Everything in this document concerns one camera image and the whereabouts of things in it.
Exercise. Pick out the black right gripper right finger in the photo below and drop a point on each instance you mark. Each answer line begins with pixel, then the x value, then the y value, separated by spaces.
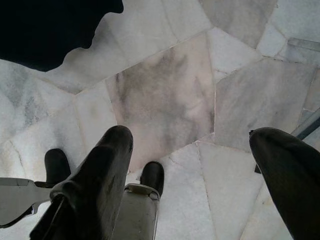
pixel 295 180

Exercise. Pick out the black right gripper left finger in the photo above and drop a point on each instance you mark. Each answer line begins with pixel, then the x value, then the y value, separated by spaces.
pixel 95 187

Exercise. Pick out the black robot left foot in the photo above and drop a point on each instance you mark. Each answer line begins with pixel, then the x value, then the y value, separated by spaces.
pixel 57 165

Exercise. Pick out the black robot foot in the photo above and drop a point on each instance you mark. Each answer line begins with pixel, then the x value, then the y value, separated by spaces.
pixel 57 165
pixel 152 175

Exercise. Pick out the silver robot right leg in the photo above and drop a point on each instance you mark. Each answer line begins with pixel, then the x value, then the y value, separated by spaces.
pixel 137 217

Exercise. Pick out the silver robot leg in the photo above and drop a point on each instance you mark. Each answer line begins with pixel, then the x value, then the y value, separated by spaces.
pixel 137 217
pixel 17 197

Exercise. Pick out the black robot right foot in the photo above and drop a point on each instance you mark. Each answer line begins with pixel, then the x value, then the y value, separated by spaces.
pixel 152 175

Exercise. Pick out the silver robot left leg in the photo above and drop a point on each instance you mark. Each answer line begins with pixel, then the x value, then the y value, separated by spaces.
pixel 17 197

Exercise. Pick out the navy shirt red collar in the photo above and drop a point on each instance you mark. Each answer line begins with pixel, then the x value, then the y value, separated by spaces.
pixel 45 30

